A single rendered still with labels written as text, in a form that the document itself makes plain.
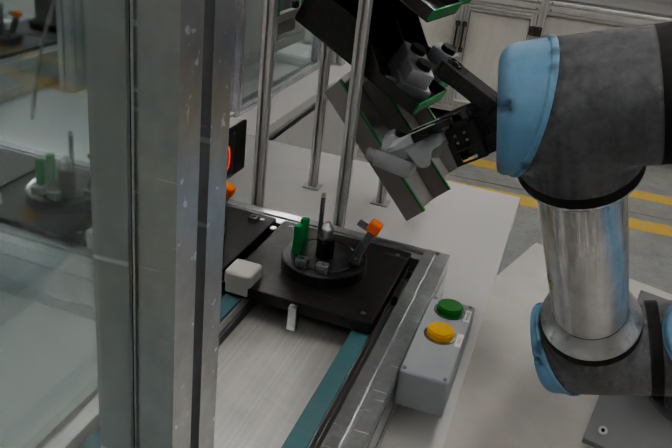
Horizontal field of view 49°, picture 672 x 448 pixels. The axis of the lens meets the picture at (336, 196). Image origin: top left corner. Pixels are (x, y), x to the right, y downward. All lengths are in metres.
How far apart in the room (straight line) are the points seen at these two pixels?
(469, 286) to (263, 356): 0.51
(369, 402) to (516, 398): 0.31
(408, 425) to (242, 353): 0.26
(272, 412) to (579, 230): 0.48
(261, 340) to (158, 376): 0.89
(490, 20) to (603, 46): 4.43
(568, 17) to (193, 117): 4.84
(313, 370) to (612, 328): 0.42
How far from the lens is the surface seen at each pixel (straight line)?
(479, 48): 5.09
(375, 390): 0.99
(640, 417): 1.16
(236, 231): 1.30
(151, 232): 0.22
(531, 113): 0.61
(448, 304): 1.16
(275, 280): 1.17
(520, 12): 5.01
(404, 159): 1.21
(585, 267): 0.78
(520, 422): 1.16
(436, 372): 1.04
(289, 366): 1.08
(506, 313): 1.40
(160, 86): 0.20
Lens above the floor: 1.58
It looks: 24 degrees down
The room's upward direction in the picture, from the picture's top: 7 degrees clockwise
